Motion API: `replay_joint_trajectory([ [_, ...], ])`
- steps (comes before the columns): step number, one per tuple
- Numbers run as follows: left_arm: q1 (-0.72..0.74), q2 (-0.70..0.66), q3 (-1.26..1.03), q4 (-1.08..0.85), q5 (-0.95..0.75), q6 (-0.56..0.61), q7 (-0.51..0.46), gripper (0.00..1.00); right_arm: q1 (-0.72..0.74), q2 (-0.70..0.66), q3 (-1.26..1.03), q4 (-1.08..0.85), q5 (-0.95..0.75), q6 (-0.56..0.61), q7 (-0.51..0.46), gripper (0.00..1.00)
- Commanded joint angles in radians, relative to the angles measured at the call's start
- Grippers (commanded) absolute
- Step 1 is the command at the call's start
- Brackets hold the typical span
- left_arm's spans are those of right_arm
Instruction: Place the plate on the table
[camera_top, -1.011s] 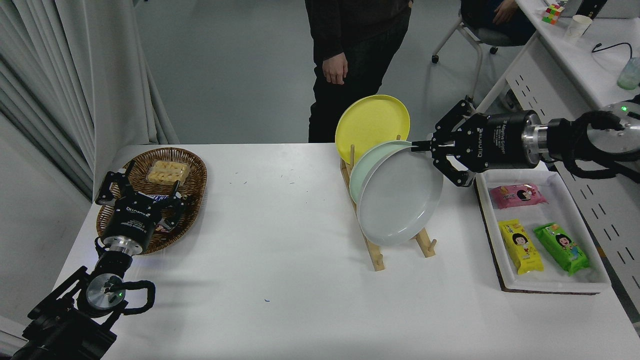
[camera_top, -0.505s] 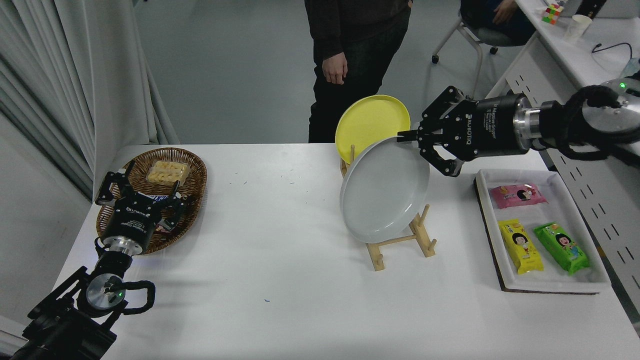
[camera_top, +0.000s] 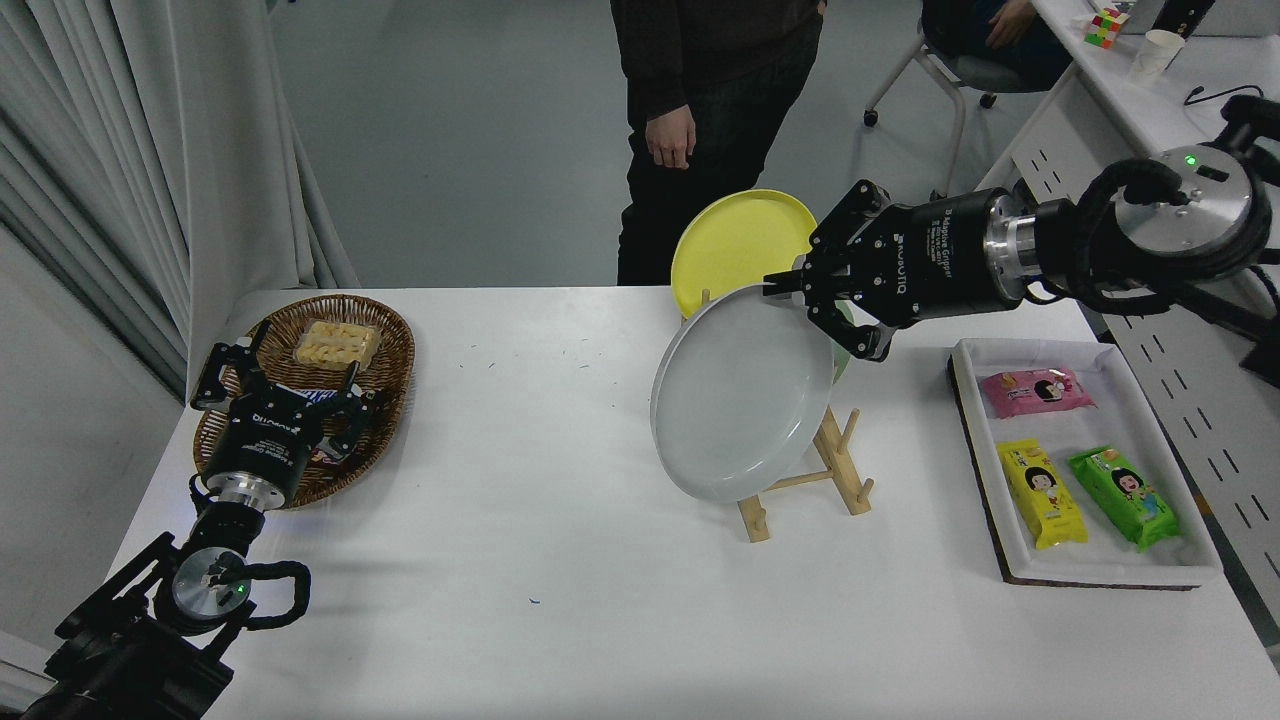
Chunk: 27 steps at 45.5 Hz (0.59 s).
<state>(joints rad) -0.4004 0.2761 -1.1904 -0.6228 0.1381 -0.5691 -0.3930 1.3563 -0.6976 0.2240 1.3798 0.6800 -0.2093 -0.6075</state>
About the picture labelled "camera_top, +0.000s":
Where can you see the green snack pack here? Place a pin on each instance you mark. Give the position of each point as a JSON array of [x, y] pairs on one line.
[[1125, 500]]

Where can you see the brown wicker basket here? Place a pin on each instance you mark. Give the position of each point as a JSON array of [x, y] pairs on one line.
[[390, 350]]

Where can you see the seated person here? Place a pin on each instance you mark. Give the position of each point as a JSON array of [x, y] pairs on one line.
[[950, 25]]

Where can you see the white tray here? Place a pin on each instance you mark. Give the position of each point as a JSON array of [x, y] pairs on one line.
[[1010, 550]]

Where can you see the colourful puzzle cube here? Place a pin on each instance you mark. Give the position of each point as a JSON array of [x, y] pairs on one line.
[[1106, 28]]

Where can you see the grey curtain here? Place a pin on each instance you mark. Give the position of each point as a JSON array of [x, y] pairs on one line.
[[150, 150]]

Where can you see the wooden plate rack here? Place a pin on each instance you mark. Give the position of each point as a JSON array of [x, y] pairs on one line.
[[835, 460]]

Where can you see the standing person's hand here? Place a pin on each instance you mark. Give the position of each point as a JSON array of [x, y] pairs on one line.
[[672, 138]]

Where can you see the yellow plate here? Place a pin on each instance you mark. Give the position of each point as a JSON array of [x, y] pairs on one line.
[[730, 250]]

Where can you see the seated person's hand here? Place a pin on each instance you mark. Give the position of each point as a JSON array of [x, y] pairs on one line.
[[1008, 22]]

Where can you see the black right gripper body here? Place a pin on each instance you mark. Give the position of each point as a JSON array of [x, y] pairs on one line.
[[950, 260]]

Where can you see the white desk with perforated panel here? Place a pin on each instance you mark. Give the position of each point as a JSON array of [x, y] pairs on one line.
[[1130, 110]]

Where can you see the yellow snack pack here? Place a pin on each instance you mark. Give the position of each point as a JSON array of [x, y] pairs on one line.
[[1045, 510]]

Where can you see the standing person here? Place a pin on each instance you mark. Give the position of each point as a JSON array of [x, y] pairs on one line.
[[700, 50]]

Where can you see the white paper cup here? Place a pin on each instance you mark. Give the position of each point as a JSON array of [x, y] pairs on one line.
[[1155, 55]]

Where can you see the white-legged office chair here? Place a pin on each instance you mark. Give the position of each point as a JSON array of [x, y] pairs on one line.
[[1000, 75]]

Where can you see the pink snack pack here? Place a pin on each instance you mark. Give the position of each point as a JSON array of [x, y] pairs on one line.
[[1030, 392]]

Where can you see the clear pack of yellow snacks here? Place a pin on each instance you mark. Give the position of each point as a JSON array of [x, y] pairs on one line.
[[335, 345]]

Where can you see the mint green plate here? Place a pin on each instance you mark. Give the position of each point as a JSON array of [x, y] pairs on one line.
[[841, 367]]

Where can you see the dark snack bar wrapper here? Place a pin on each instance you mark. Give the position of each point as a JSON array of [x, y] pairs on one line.
[[290, 390]]

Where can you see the grey plate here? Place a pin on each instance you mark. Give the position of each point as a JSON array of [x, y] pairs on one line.
[[740, 400]]

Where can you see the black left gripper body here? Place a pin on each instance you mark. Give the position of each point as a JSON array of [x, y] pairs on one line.
[[262, 440]]

